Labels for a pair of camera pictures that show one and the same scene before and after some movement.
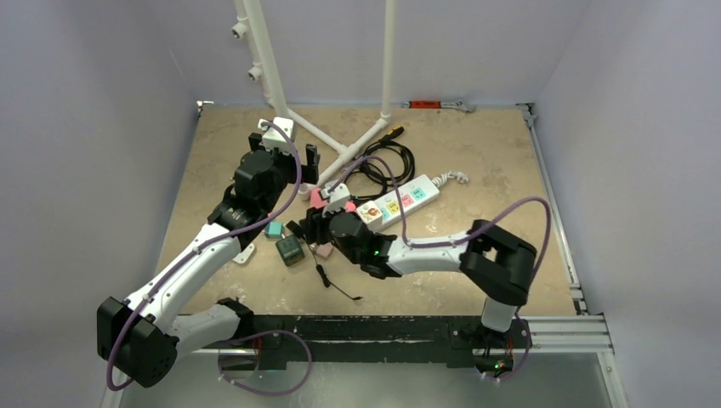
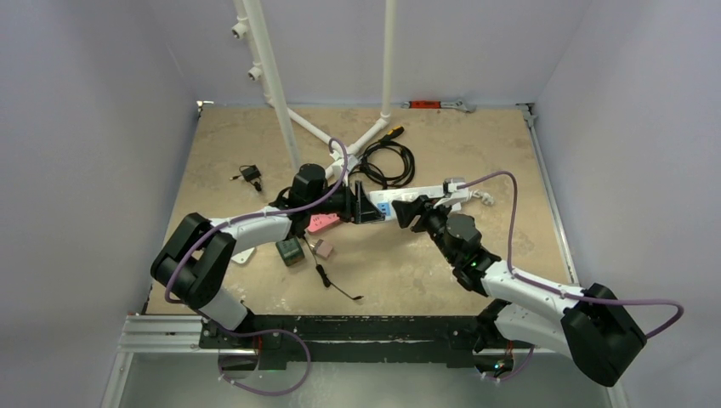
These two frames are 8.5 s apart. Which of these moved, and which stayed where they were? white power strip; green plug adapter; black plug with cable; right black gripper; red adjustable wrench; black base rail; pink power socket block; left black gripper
Moved: pink power socket block; right black gripper; white power strip; left black gripper
Stayed: black plug with cable; black base rail; green plug adapter; red adjustable wrench
